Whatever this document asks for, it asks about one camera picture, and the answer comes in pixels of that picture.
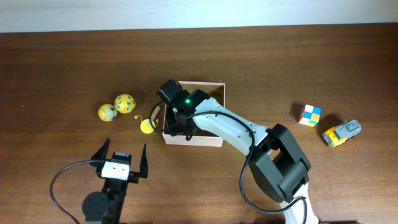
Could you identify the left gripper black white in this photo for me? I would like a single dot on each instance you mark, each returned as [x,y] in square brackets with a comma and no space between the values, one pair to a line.
[134,176]

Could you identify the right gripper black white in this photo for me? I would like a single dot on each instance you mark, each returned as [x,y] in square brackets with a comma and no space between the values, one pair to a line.
[179,127]

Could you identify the yellow grey mixer truck toy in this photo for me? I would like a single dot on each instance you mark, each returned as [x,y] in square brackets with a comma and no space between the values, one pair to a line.
[342,133]

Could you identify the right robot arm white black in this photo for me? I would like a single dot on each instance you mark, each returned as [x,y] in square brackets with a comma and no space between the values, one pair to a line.
[276,161]

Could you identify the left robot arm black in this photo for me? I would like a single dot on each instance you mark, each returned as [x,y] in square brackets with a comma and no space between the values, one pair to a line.
[105,206]

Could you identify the yellow wooden rattle drum toy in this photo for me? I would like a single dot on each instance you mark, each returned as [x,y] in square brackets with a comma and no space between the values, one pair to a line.
[148,126]

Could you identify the yellow and grey ball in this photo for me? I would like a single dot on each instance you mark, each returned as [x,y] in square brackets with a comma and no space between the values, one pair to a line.
[107,113]

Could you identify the white cardboard box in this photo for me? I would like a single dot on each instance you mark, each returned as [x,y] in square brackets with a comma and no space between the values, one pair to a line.
[200,138]

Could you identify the yellow ball with blue letters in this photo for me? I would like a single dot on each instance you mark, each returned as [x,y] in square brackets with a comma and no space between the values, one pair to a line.
[125,103]

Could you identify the colourful puzzle cube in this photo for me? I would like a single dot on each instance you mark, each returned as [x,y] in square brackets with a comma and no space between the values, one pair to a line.
[309,115]

